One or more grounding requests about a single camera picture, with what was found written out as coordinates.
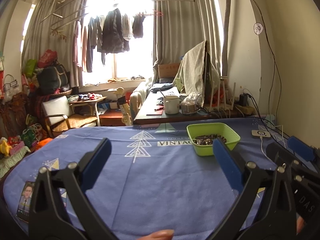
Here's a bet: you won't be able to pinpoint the mixed small bead bracelets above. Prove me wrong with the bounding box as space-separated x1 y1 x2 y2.
195 133 228 145

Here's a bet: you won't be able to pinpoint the fingertip at bottom edge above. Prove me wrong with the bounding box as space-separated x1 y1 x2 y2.
140 229 175 240

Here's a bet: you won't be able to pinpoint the smartphone on table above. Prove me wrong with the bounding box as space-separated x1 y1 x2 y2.
16 181 35 223

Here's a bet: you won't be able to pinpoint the white charger hub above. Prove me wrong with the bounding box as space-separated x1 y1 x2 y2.
252 130 271 138

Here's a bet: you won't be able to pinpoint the yellow plush toy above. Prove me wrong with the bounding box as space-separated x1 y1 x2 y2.
0 137 12 158

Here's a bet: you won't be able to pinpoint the white wifi router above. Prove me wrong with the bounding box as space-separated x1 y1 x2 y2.
208 76 236 113

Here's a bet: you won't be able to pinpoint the green plastic basket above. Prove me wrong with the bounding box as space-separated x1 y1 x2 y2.
187 122 240 157

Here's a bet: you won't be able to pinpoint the blue patterned tablecloth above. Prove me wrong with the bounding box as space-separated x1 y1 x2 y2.
3 116 320 240

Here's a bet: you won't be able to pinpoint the wooden armchair white back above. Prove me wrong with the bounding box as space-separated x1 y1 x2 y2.
42 96 98 138

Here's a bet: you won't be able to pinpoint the plastic wrapped jar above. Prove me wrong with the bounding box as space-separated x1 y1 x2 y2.
180 92 202 115

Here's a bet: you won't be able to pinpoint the small white side table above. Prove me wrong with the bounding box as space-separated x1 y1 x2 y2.
69 96 107 126

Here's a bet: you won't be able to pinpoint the cloth covered monitor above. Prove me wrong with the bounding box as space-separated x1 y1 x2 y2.
173 41 219 106

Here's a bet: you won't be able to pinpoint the white enamel mug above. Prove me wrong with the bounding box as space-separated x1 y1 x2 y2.
163 95 180 115

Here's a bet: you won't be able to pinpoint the dark duffel bag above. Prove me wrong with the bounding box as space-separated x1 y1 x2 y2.
37 63 69 95

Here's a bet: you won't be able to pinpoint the dark wooden desk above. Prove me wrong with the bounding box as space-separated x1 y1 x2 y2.
133 88 240 125

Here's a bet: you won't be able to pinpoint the right grey curtain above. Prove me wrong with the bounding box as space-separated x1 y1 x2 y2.
153 0 223 82

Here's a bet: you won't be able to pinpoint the grey curtain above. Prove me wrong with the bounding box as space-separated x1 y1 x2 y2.
153 0 223 82
21 0 87 88

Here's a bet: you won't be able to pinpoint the dark hanging jacket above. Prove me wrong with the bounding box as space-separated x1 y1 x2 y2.
101 9 124 54

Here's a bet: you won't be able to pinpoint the left grey curtain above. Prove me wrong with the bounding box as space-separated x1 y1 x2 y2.
21 0 87 88

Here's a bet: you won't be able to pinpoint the black wall cable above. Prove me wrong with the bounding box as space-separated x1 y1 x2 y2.
247 0 283 120

